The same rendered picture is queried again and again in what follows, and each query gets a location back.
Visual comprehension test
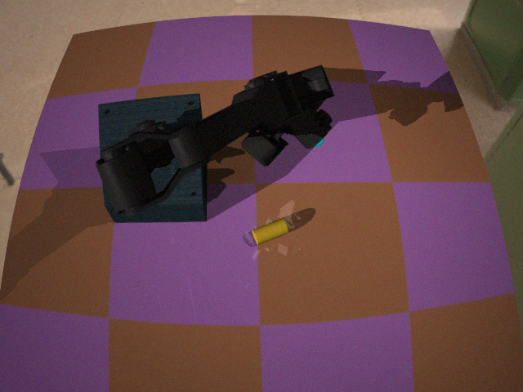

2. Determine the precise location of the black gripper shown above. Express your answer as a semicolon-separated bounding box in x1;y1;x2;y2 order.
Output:
241;100;324;166

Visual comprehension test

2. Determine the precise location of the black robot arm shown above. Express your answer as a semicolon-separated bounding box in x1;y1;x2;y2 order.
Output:
96;65;334;216

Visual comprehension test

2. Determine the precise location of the yellow cylinder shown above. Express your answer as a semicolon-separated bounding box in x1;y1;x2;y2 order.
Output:
252;219;288;245

